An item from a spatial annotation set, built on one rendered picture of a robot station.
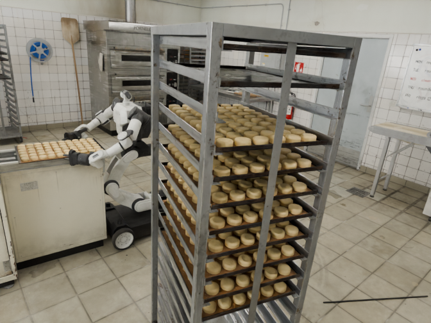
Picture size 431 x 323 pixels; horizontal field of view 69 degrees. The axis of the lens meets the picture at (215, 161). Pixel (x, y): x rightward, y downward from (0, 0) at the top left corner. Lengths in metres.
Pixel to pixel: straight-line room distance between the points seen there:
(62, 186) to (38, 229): 0.38
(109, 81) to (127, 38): 0.81
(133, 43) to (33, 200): 4.06
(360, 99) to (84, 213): 4.36
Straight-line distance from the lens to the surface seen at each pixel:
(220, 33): 0.80
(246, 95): 1.56
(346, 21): 5.72
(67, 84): 6.83
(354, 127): 5.60
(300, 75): 1.21
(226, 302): 1.27
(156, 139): 1.44
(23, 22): 6.63
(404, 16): 5.37
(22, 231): 2.81
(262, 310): 1.68
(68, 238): 2.91
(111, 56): 5.95
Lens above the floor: 1.77
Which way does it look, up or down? 21 degrees down
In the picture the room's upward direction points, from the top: 4 degrees clockwise
